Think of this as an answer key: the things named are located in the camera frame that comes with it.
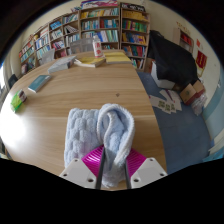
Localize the thick yellow book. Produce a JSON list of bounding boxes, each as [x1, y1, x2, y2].
[[103, 49, 134, 65]]

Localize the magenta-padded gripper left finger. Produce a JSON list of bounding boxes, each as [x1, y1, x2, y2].
[[59, 145, 106, 190]]

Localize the teal book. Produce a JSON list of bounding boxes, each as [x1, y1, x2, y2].
[[27, 74, 53, 94]]

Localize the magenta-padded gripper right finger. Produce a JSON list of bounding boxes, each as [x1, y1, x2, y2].
[[124, 148, 169, 190]]

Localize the light blue knitted towel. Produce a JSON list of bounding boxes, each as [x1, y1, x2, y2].
[[63, 103, 137, 190]]

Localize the black office chair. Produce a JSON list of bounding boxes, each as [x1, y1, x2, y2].
[[6, 73, 19, 90]]

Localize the red wall poster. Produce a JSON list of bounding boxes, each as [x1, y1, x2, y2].
[[194, 49, 209, 70]]

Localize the wooden bookshelf with books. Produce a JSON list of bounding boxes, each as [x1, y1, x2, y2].
[[18, 0, 152, 76]]

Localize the papers on floor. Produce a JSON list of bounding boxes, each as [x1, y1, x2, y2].
[[148, 89, 184, 116]]

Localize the cardboard box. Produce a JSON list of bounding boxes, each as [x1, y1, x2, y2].
[[179, 79, 206, 106]]

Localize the small dark jar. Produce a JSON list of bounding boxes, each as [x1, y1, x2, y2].
[[18, 89, 28, 103]]

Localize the green plastic bag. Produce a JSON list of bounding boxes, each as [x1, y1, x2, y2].
[[9, 89, 28, 114]]

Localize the grey mesh chair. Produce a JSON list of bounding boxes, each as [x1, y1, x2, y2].
[[39, 48, 56, 66], [69, 37, 95, 56]]

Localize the small wall shelf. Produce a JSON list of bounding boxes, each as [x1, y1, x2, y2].
[[173, 28, 195, 55]]

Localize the white box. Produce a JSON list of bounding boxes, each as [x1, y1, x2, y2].
[[150, 60, 176, 91]]

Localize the black cloth cover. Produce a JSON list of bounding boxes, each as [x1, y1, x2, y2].
[[147, 29, 200, 89]]

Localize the white plastic bottle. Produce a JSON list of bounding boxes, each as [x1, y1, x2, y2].
[[92, 34, 104, 59]]

